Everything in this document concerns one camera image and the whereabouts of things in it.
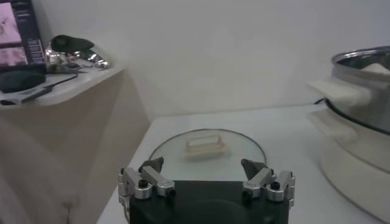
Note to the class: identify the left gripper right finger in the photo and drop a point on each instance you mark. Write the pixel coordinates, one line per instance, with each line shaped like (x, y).
(262, 182)

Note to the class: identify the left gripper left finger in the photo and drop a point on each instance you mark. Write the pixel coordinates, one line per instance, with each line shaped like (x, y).
(152, 182)

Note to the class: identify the white steamed baozi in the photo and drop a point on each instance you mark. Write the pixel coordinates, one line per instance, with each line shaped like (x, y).
(379, 69)

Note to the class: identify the white side table with mouse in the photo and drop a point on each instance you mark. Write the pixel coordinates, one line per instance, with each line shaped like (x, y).
(91, 121)

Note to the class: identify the black usb dongle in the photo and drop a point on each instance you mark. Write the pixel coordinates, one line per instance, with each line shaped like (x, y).
(35, 93)

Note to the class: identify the shiny chrome shell object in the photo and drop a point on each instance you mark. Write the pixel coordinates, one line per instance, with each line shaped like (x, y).
(73, 45)

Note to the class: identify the black computer mouse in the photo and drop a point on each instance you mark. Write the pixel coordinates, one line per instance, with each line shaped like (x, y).
(21, 80)

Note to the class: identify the black laptop beside mouse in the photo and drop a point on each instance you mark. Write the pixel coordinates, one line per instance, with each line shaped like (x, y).
(18, 36)

